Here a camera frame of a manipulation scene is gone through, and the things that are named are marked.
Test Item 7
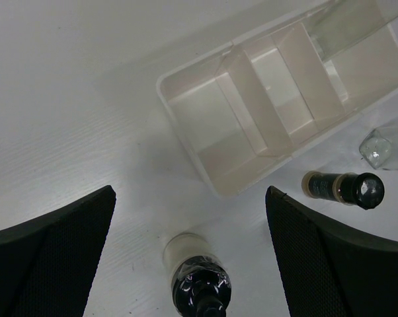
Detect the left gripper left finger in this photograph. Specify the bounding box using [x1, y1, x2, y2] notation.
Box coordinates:
[0, 186, 116, 316]

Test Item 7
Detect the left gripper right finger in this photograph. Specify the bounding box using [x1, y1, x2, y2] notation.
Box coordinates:
[265, 186, 398, 316]

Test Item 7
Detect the glass oil bottle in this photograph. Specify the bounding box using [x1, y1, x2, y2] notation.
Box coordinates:
[359, 117, 398, 170]
[304, 0, 398, 61]

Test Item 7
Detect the spice jar near tray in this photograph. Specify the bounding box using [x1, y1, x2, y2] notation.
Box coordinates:
[301, 171, 385, 210]

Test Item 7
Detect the white salt shaker black cap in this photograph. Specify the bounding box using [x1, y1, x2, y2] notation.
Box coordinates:
[163, 232, 232, 317]

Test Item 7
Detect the white divided organizer tray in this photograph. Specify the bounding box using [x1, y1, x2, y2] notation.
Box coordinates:
[157, 1, 398, 197]

